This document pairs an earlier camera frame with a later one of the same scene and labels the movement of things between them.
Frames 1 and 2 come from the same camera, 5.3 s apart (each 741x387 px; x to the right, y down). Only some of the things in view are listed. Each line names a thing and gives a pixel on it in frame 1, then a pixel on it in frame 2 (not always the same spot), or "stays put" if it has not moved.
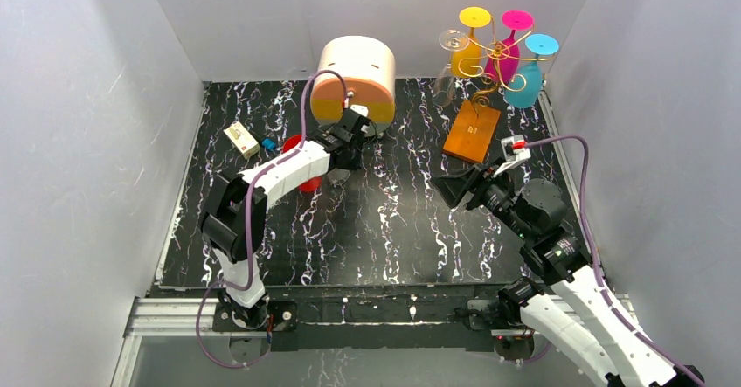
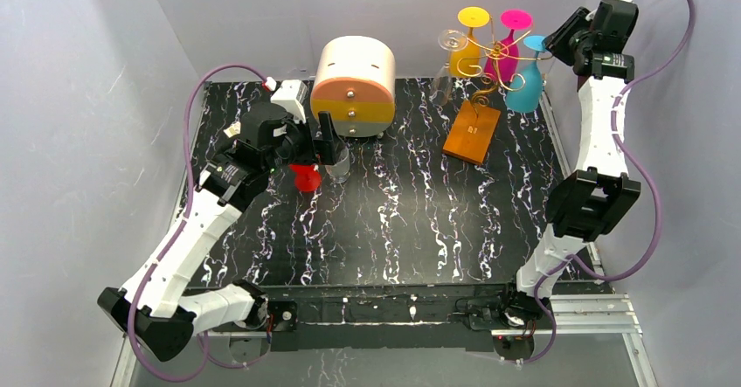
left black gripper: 352,127 -> 312,145
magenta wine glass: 503,58 stays put
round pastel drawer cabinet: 355,71 stays put
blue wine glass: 540,44 stays put
